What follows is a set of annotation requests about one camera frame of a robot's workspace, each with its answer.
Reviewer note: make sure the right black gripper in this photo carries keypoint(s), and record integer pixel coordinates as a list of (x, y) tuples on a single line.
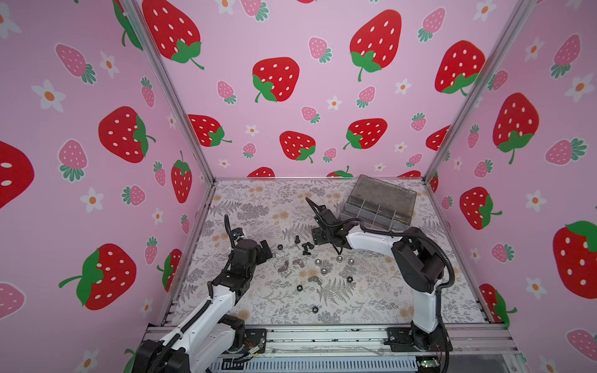
[(319, 235)]

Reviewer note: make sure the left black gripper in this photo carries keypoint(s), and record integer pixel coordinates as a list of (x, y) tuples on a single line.
[(261, 257)]

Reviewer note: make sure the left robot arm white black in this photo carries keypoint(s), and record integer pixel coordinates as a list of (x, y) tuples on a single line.
[(210, 330)]

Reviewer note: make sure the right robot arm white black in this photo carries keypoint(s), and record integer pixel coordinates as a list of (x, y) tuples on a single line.
[(423, 264)]

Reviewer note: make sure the grey plastic compartment box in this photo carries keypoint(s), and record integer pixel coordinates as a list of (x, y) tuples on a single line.
[(380, 205)]

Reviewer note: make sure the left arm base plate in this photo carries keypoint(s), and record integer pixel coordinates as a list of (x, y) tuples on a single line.
[(252, 338)]

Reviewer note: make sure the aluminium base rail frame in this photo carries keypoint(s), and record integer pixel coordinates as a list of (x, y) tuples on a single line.
[(360, 348)]

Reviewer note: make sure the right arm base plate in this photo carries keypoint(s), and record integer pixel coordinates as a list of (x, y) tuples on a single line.
[(413, 340)]

